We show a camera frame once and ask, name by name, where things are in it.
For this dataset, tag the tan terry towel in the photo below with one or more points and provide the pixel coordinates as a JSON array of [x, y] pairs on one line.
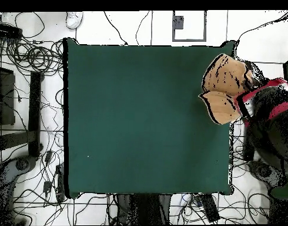
[[226, 77]]

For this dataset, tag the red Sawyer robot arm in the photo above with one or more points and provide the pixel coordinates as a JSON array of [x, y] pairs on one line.
[[275, 131]]

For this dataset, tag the black metal stand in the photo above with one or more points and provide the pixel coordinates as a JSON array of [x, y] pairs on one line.
[[248, 150], [34, 106]]

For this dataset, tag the grey swivel chair base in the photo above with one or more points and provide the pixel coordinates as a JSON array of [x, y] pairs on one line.
[[21, 164], [264, 170]]

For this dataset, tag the green fabric sheet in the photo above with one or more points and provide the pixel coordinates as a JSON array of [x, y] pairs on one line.
[[282, 191]]

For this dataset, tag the black power strip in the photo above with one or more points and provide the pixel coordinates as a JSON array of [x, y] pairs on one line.
[[208, 207]]

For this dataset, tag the dark green table cloth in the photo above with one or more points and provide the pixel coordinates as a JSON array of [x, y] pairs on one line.
[[134, 117]]

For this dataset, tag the person's white shoe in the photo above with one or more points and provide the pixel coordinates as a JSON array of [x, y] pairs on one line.
[[74, 20]]

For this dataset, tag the grey square floor frame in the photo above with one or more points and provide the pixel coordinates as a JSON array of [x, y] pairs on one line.
[[178, 22]]

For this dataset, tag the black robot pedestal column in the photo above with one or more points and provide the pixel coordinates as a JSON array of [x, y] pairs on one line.
[[144, 209]]

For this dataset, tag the black network switch box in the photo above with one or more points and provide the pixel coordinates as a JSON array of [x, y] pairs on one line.
[[7, 31]]

